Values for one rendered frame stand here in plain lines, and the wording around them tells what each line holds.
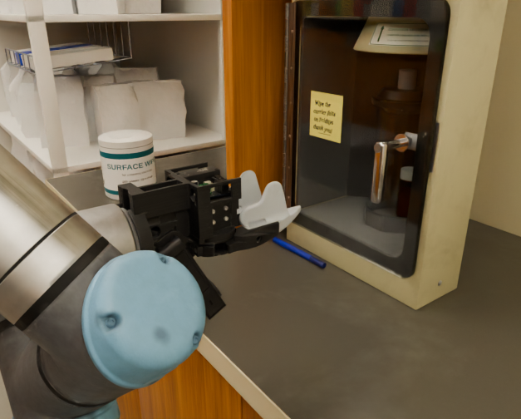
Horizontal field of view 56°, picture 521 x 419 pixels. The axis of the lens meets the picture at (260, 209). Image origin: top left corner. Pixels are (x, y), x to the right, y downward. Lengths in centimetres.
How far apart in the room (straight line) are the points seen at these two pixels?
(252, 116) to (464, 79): 39
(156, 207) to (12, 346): 17
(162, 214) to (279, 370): 29
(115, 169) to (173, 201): 74
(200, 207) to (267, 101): 50
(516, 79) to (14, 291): 101
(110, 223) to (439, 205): 48
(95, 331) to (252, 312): 51
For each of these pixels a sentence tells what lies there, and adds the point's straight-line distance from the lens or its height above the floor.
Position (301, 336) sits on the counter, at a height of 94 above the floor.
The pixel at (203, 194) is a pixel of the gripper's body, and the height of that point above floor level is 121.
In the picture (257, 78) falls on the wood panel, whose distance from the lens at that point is 93.
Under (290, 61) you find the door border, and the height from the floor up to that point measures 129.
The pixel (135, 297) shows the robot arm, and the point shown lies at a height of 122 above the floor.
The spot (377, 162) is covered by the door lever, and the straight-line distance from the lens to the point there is 70.
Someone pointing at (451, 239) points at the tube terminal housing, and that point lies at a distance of 82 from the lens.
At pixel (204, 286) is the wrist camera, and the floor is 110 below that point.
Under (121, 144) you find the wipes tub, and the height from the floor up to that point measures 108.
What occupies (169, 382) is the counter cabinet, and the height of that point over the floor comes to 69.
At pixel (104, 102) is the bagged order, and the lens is 179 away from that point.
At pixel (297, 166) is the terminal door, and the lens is 91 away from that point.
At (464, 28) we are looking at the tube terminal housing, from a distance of 70.
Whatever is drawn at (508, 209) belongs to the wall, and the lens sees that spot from 118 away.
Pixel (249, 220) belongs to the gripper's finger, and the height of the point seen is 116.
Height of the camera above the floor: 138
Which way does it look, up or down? 22 degrees down
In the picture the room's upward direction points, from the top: straight up
